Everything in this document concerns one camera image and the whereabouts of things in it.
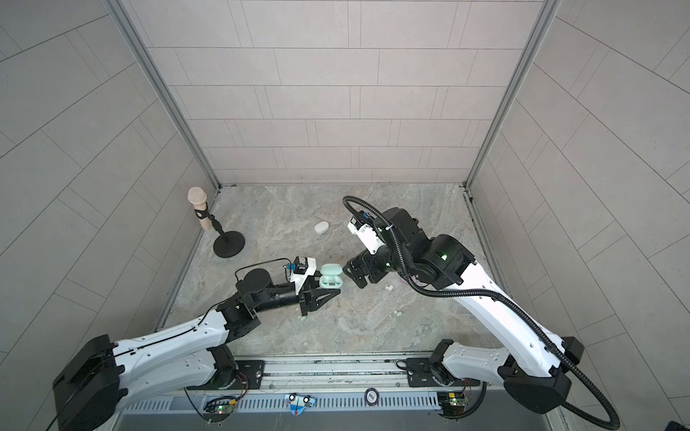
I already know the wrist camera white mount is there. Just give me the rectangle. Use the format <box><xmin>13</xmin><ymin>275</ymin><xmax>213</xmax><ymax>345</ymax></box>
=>
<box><xmin>285</xmin><ymin>257</ymin><xmax>317</xmax><ymax>295</ymax></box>
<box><xmin>348</xmin><ymin>217</ymin><xmax>385</xmax><ymax>255</ymax></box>

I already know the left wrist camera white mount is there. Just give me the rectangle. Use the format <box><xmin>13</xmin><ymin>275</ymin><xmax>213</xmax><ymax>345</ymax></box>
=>
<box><xmin>285</xmin><ymin>257</ymin><xmax>317</xmax><ymax>295</ymax></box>

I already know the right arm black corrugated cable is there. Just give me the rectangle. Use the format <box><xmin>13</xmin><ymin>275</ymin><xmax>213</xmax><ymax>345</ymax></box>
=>
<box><xmin>341</xmin><ymin>195</ymin><xmax>621</xmax><ymax>431</ymax></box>

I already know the green circuit board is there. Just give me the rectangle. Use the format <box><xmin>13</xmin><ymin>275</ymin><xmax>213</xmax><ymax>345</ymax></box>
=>
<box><xmin>203</xmin><ymin>396</ymin><xmax>239</xmax><ymax>424</ymax></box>
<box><xmin>437</xmin><ymin>391</ymin><xmax>468</xmax><ymax>420</ymax></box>

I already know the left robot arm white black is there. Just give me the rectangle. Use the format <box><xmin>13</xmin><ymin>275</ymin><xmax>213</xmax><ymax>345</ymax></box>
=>
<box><xmin>51</xmin><ymin>265</ymin><xmax>342</xmax><ymax>430</ymax></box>

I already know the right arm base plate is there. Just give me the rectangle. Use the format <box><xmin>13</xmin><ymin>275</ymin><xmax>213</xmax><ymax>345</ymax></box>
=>
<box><xmin>395</xmin><ymin>357</ymin><xmax>465</xmax><ymax>388</ymax></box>

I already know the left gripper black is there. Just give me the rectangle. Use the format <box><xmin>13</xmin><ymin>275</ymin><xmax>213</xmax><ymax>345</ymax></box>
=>
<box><xmin>252</xmin><ymin>270</ymin><xmax>338</xmax><ymax>319</ymax></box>

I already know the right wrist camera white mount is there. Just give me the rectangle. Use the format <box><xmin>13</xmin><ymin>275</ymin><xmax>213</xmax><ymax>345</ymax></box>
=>
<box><xmin>348</xmin><ymin>217</ymin><xmax>385</xmax><ymax>255</ymax></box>

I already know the aluminium rail frame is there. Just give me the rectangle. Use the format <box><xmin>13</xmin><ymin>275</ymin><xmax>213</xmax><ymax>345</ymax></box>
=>
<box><xmin>105</xmin><ymin>352</ymin><xmax>557</xmax><ymax>399</ymax></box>

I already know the beige microphone on black stand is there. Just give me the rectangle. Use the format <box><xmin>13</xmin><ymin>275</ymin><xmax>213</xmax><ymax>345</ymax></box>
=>
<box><xmin>187</xmin><ymin>187</ymin><xmax>245</xmax><ymax>259</ymax></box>

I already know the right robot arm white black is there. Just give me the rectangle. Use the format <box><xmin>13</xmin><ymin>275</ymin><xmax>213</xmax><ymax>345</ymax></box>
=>
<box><xmin>345</xmin><ymin>208</ymin><xmax>571</xmax><ymax>414</ymax></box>

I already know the left green circuit board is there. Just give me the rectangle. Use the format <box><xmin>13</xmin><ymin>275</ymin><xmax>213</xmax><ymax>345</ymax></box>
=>
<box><xmin>203</xmin><ymin>396</ymin><xmax>239</xmax><ymax>424</ymax></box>

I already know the blue white small device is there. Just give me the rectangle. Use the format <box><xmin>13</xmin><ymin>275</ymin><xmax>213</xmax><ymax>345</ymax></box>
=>
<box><xmin>285</xmin><ymin>393</ymin><xmax>314</xmax><ymax>416</ymax></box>

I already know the green earbud charging case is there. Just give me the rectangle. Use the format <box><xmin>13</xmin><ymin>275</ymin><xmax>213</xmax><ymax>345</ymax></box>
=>
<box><xmin>319</xmin><ymin>263</ymin><xmax>343</xmax><ymax>289</ymax></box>

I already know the right green circuit board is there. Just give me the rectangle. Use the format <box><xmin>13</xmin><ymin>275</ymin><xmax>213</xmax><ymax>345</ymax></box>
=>
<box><xmin>437</xmin><ymin>391</ymin><xmax>468</xmax><ymax>420</ymax></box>

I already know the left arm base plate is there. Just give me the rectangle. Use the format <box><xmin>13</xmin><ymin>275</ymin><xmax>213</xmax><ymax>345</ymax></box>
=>
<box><xmin>187</xmin><ymin>360</ymin><xmax>265</xmax><ymax>391</ymax></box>

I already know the white earbud charging case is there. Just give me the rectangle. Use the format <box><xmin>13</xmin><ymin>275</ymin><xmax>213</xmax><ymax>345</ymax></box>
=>
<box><xmin>314</xmin><ymin>221</ymin><xmax>330</xmax><ymax>235</ymax></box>

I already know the round black sticker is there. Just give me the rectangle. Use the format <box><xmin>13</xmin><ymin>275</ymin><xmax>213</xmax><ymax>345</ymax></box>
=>
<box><xmin>364</xmin><ymin>388</ymin><xmax>380</xmax><ymax>407</ymax></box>

